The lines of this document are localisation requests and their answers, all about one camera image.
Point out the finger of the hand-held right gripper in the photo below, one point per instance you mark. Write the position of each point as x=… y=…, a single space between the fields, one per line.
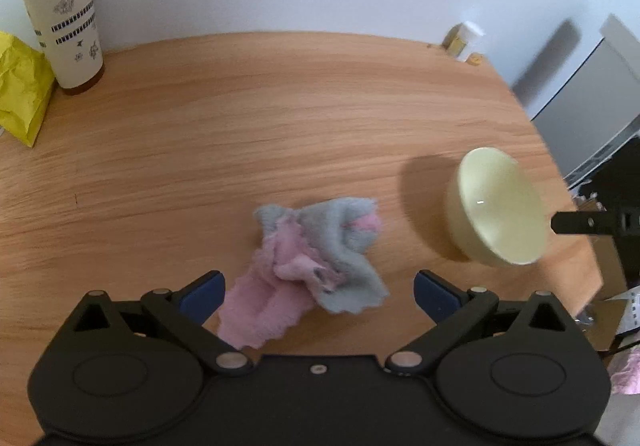
x=585 y=222

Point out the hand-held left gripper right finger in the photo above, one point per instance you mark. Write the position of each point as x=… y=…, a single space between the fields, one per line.
x=436 y=297

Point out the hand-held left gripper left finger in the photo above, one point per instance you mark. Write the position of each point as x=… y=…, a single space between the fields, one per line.
x=202 y=297

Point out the pale yellow bowl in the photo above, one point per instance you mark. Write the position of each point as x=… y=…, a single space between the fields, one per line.
x=500 y=206

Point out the grey and pink fluffy cloth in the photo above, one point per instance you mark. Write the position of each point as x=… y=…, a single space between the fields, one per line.
x=320 y=246

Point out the cardboard box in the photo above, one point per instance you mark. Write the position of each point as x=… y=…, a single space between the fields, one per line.
x=607 y=271

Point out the grey radiator panel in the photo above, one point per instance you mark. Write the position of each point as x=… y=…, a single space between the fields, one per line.
x=585 y=111

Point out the white board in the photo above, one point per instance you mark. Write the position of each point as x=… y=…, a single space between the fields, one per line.
x=620 y=36

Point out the small yellow object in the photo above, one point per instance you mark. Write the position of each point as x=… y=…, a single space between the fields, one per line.
x=475 y=59

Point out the small yellow bottle white cap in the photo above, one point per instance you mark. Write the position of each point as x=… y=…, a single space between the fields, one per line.
x=461 y=41

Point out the yellow paper bag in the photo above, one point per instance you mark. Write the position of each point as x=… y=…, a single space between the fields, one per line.
x=22 y=86

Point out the white travel cup red lid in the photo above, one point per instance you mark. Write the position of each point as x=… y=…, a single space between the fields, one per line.
x=65 y=26

